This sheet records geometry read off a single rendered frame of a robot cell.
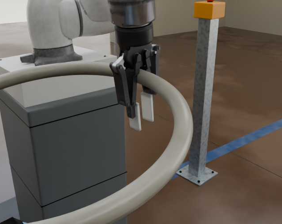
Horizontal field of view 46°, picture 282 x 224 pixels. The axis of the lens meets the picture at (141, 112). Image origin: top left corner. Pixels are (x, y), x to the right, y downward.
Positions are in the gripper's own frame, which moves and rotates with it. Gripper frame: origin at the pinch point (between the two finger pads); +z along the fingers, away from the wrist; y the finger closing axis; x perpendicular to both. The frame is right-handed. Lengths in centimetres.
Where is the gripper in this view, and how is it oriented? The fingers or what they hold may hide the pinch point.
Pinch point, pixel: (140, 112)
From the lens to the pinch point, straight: 74.3
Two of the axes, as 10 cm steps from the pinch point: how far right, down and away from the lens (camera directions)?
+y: -6.5, 4.3, -6.2
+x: 7.5, 2.9, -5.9
